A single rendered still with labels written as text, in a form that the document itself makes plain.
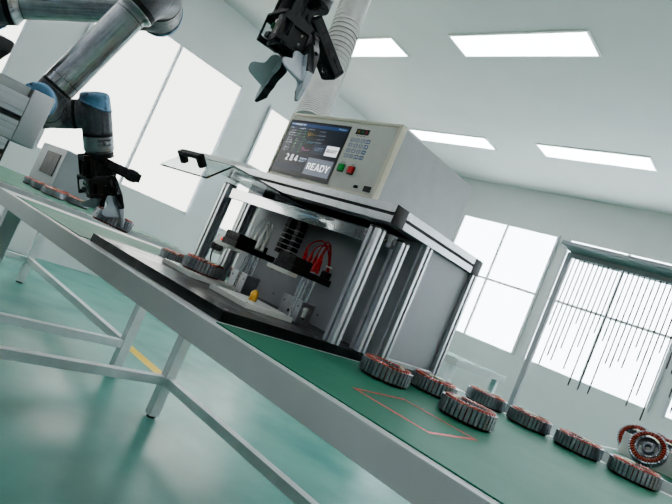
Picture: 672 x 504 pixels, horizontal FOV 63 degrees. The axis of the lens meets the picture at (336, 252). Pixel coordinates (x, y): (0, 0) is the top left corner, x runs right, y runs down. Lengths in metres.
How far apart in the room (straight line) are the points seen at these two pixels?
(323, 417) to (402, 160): 0.81
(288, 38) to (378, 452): 0.68
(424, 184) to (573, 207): 6.80
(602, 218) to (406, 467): 7.48
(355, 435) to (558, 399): 6.97
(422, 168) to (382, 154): 0.14
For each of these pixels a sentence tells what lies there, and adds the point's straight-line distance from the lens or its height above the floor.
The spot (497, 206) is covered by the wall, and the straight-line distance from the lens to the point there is 8.67.
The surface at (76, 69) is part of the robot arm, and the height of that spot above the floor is 1.12.
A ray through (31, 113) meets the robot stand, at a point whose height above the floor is 0.95.
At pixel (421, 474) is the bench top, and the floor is 0.73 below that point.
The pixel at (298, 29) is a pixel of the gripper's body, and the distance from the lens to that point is 1.03.
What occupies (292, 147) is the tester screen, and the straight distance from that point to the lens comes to 1.64.
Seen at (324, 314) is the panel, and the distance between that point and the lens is 1.49.
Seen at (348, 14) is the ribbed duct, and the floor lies 2.22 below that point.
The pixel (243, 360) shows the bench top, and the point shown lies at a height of 0.73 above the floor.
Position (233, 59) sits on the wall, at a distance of 6.81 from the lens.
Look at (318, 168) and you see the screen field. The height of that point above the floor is 1.17.
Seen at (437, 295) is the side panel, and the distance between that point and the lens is 1.49.
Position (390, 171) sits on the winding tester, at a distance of 1.38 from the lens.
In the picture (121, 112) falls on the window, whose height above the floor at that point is 1.66.
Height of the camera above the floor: 0.89
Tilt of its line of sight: 3 degrees up
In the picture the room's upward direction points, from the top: 23 degrees clockwise
